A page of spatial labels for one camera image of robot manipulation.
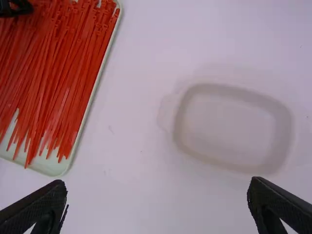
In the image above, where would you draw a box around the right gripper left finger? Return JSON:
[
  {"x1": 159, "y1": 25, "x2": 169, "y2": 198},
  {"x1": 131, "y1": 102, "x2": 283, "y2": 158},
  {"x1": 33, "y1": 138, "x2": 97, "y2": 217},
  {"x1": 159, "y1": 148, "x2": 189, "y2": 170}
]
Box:
[{"x1": 0, "y1": 179, "x2": 69, "y2": 234}]

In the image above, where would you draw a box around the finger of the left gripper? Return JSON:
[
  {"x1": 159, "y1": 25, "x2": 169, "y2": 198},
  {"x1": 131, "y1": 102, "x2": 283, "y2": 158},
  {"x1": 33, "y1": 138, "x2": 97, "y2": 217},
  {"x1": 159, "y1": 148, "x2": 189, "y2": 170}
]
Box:
[{"x1": 0, "y1": 0, "x2": 34, "y2": 18}]

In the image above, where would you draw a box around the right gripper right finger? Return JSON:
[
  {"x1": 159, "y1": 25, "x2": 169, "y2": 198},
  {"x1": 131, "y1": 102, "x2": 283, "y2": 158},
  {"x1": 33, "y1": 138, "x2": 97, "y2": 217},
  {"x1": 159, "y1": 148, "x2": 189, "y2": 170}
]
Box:
[{"x1": 247, "y1": 176, "x2": 312, "y2": 234}]

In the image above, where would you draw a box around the pale tray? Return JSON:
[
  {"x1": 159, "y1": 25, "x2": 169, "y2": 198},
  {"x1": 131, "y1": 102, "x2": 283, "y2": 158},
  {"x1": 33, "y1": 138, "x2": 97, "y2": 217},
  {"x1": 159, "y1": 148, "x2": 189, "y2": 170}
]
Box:
[{"x1": 0, "y1": 0, "x2": 124, "y2": 177}]

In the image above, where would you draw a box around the white dish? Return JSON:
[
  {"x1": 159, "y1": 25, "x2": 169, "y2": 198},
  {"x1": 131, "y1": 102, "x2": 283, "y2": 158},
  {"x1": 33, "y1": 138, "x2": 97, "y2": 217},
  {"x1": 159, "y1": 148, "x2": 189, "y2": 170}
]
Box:
[{"x1": 157, "y1": 82, "x2": 297, "y2": 175}]

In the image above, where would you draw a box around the row of orange cable ties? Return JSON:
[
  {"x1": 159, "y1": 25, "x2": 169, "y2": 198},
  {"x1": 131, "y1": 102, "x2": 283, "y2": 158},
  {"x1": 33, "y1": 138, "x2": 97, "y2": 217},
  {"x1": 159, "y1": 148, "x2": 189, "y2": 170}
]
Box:
[{"x1": 0, "y1": 0, "x2": 120, "y2": 169}]

